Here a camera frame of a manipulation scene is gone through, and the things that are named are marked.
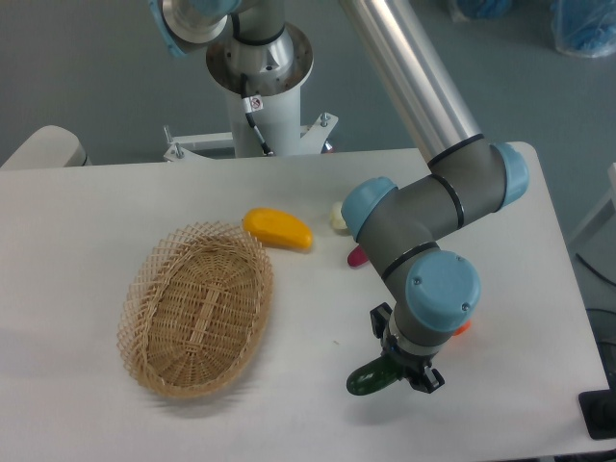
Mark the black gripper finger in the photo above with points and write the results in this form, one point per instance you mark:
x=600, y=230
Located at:
x=427, y=380
x=380, y=316

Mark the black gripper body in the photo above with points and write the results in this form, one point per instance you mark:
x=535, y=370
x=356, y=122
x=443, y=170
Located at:
x=411, y=356

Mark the green toy cucumber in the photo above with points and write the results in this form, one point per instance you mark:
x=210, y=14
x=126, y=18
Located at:
x=373, y=377

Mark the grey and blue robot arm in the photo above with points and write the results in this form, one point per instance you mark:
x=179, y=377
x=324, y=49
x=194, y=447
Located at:
x=435, y=291

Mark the magenta toy vegetable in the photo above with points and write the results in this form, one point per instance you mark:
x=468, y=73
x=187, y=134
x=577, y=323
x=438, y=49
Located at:
x=357, y=257

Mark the orange toy carrot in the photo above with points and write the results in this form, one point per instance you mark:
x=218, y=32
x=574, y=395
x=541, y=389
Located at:
x=466, y=326

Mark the yellow toy mango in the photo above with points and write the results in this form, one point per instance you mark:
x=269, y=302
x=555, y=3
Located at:
x=278, y=228

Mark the black device at table edge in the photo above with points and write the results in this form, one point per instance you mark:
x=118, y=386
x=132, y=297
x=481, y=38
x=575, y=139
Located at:
x=598, y=410

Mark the oval wicker basket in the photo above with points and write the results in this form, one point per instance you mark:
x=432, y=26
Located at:
x=196, y=311

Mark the white furniture at right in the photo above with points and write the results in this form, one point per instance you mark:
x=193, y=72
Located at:
x=599, y=215

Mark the blue plastic bag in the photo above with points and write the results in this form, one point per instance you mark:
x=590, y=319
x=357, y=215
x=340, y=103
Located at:
x=584, y=29

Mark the white chair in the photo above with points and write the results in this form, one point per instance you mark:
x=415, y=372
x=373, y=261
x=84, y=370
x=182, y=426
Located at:
x=50, y=146

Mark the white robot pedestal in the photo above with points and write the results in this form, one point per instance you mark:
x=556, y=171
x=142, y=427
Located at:
x=262, y=90

